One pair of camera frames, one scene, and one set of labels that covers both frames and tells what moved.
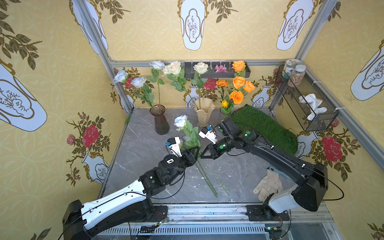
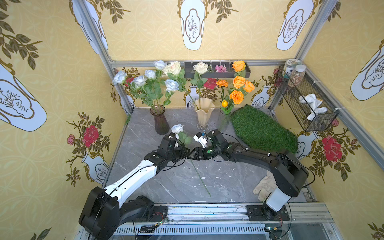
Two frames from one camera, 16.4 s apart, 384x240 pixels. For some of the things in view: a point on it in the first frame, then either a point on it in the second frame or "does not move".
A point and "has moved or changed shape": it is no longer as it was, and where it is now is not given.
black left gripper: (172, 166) → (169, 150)
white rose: (156, 65) has moved or changed shape
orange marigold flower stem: (222, 83) does not move
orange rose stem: (238, 81) does not move
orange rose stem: (239, 66) does not move
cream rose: (200, 68) does not move
